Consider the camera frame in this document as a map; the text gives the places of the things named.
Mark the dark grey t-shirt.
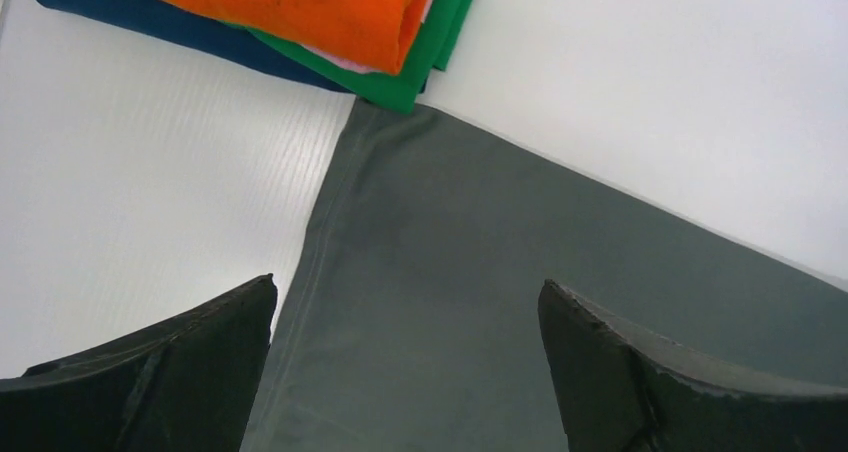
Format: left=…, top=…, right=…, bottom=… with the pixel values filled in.
left=242, top=101, right=847, bottom=451

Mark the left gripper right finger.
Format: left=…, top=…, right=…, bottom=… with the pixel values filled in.
left=537, top=280, right=847, bottom=451

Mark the orange folded t-shirt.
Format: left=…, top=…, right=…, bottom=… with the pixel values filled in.
left=161, top=0, right=413, bottom=70

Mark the green folded t-shirt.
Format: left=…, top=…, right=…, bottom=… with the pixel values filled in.
left=247, top=0, right=473, bottom=113

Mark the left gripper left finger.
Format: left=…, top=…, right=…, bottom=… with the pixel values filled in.
left=1, top=275, right=278, bottom=451

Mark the blue folded t-shirt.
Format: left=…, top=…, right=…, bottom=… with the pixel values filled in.
left=36, top=0, right=346, bottom=92

